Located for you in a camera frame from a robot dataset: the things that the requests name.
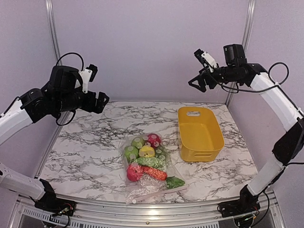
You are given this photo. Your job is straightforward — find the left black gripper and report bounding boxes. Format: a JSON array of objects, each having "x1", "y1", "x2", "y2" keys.
[{"x1": 54, "y1": 89, "x2": 109, "y2": 113}]

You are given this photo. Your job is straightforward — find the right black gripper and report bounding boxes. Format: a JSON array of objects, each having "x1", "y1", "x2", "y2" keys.
[{"x1": 188, "y1": 65, "x2": 241, "y2": 92}]

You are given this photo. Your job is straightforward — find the green toy pepper back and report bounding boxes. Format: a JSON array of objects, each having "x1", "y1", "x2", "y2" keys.
[{"x1": 124, "y1": 146, "x2": 139, "y2": 162}]

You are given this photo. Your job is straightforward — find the green toy pepper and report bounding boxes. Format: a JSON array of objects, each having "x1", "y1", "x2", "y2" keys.
[
  {"x1": 124, "y1": 146, "x2": 139, "y2": 162},
  {"x1": 131, "y1": 137, "x2": 145, "y2": 149}
]

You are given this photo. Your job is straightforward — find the yellow toy lemon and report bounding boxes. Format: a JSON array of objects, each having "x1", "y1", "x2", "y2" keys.
[{"x1": 139, "y1": 145, "x2": 155, "y2": 157}]

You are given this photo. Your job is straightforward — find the red toy tomato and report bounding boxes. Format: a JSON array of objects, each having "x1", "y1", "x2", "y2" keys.
[{"x1": 146, "y1": 133, "x2": 162, "y2": 148}]

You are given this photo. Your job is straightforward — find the red toy fruit front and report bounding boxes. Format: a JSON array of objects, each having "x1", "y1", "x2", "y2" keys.
[{"x1": 126, "y1": 164, "x2": 143, "y2": 182}]

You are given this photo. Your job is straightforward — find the green toy grapes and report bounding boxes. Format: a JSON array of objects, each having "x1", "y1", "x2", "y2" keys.
[{"x1": 155, "y1": 145, "x2": 167, "y2": 161}]

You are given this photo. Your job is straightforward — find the green toy bitter gourd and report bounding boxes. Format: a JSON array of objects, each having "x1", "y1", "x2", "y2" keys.
[{"x1": 135, "y1": 157, "x2": 166, "y2": 170}]

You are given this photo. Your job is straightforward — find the clear zip top bag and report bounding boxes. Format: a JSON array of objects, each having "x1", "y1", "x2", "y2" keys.
[{"x1": 119, "y1": 133, "x2": 188, "y2": 204}]

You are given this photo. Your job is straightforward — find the orange toy carrot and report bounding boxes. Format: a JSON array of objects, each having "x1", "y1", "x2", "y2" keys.
[{"x1": 141, "y1": 165, "x2": 186, "y2": 190}]

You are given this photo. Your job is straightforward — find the green toy pepper front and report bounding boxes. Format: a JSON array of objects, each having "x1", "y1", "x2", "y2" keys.
[{"x1": 131, "y1": 137, "x2": 145, "y2": 149}]

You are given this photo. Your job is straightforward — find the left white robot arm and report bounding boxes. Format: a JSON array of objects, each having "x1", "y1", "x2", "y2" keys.
[{"x1": 0, "y1": 85, "x2": 58, "y2": 205}]

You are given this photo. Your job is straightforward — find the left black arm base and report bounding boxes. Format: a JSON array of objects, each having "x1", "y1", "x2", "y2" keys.
[{"x1": 35, "y1": 196, "x2": 76, "y2": 217}]

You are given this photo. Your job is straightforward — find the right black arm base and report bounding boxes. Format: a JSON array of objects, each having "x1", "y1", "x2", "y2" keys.
[{"x1": 217, "y1": 199, "x2": 260, "y2": 218}]

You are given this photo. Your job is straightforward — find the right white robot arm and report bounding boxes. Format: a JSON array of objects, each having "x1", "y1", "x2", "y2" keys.
[{"x1": 188, "y1": 63, "x2": 304, "y2": 213}]

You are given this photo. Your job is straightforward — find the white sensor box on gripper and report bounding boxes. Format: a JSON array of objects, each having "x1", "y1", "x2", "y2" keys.
[{"x1": 194, "y1": 49, "x2": 219, "y2": 73}]

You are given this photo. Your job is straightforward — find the left white sensor box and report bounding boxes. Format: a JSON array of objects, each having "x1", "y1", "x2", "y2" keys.
[{"x1": 79, "y1": 64, "x2": 98, "y2": 94}]

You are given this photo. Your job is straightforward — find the yellow plastic basket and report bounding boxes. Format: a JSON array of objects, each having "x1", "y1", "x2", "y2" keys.
[{"x1": 178, "y1": 106, "x2": 225, "y2": 162}]

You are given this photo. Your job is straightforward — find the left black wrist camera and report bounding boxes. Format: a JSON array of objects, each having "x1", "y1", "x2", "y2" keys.
[{"x1": 47, "y1": 66, "x2": 82, "y2": 92}]

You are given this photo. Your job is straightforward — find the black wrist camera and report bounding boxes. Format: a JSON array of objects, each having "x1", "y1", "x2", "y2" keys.
[
  {"x1": 223, "y1": 44, "x2": 247, "y2": 67},
  {"x1": 47, "y1": 66, "x2": 82, "y2": 92}
]

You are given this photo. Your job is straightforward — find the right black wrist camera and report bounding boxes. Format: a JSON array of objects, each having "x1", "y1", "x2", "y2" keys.
[{"x1": 223, "y1": 44, "x2": 247, "y2": 67}]

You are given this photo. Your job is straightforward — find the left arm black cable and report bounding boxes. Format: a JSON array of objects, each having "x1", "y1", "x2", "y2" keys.
[{"x1": 55, "y1": 52, "x2": 85, "y2": 126}]

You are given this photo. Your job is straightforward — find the right aluminium frame post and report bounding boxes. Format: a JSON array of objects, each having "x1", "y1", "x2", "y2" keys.
[{"x1": 225, "y1": 0, "x2": 257, "y2": 106}]

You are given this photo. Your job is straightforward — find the aluminium frame post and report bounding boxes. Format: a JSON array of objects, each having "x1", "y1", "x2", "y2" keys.
[
  {"x1": 45, "y1": 0, "x2": 62, "y2": 65},
  {"x1": 225, "y1": 0, "x2": 257, "y2": 106}
]

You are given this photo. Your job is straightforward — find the left aluminium frame post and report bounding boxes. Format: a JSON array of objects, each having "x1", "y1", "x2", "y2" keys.
[{"x1": 45, "y1": 0, "x2": 62, "y2": 65}]

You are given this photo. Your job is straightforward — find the aluminium front rail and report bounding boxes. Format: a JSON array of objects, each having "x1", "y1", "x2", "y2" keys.
[{"x1": 8, "y1": 191, "x2": 285, "y2": 228}]

